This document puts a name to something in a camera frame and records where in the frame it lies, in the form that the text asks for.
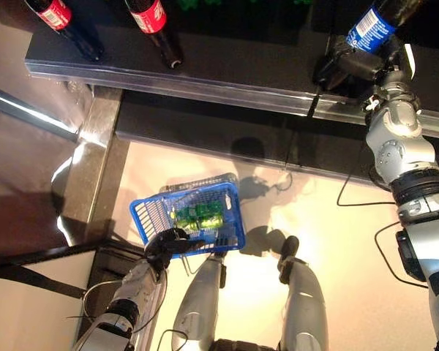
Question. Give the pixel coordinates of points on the dark metal wall rail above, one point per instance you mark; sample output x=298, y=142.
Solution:
x=29, y=115

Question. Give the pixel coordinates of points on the cola bottle red cap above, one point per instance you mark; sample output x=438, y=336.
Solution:
x=150, y=18
x=58, y=14

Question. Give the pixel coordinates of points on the black base shelf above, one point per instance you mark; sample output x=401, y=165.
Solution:
x=205, y=128

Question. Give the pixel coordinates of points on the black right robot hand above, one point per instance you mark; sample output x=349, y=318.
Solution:
x=362, y=66

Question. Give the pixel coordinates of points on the dark robot pelvis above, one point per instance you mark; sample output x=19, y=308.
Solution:
x=241, y=345

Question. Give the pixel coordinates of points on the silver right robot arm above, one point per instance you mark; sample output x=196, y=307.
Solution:
x=402, y=153

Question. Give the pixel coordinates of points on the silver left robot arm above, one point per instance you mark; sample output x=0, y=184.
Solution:
x=131, y=289

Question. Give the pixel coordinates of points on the Pepsi bottle blue cap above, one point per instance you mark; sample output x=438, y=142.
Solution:
x=371, y=31

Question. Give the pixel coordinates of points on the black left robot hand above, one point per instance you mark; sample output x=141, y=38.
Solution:
x=164, y=246

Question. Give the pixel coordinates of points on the blue plastic shopping basket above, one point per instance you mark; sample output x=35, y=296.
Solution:
x=150, y=215

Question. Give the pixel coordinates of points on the black metal frame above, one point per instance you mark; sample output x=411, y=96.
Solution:
x=58, y=252

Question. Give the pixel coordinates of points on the black shelf with clear strip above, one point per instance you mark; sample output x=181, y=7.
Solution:
x=223, y=55
x=435, y=73

